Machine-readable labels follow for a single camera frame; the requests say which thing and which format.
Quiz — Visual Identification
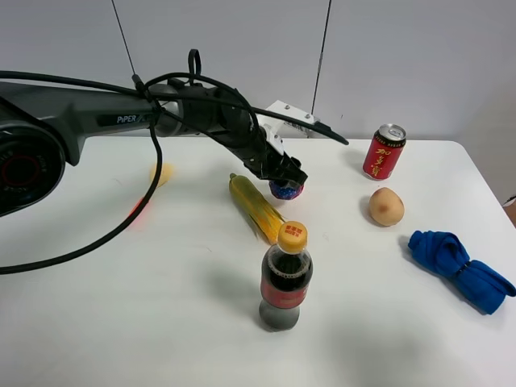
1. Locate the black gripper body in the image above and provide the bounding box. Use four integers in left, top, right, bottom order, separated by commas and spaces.
227, 132, 301, 180

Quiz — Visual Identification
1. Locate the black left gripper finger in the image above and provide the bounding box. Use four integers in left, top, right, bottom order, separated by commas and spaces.
268, 171, 307, 186

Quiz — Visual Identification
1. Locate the blue dotted ball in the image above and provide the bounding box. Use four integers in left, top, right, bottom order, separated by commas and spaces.
268, 181, 304, 201

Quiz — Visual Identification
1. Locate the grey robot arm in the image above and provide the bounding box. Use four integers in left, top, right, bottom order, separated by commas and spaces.
1, 80, 307, 215

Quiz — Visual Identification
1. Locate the yellow corn cob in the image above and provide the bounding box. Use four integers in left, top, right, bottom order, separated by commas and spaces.
228, 173, 285, 245

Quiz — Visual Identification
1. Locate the cola bottle yellow cap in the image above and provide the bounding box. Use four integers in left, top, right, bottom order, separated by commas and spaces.
258, 220, 314, 332

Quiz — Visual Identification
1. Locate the red drink can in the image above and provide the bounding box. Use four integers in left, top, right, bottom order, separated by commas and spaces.
363, 123, 406, 180

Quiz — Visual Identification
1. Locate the rolled blue towel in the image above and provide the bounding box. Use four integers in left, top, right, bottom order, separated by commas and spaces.
408, 231, 515, 314

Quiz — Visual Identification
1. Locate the white bracket plate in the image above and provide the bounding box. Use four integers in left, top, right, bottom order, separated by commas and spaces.
257, 100, 320, 138

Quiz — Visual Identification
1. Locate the black cable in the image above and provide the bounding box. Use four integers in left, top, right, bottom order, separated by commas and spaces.
0, 48, 350, 276

